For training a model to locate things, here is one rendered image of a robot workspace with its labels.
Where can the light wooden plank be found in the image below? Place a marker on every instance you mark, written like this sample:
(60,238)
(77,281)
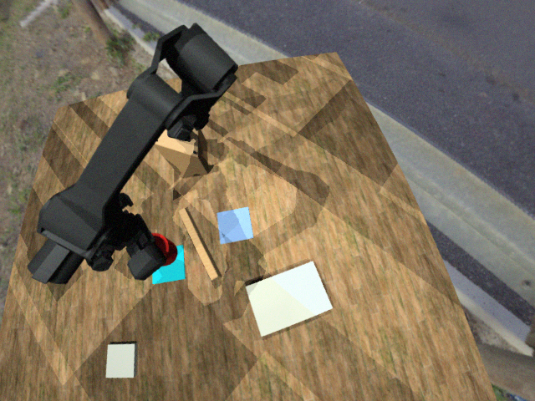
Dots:
(200,245)

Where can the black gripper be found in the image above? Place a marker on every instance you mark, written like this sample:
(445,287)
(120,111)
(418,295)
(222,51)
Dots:
(132,231)

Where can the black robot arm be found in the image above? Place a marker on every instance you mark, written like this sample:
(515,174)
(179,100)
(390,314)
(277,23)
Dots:
(80,220)

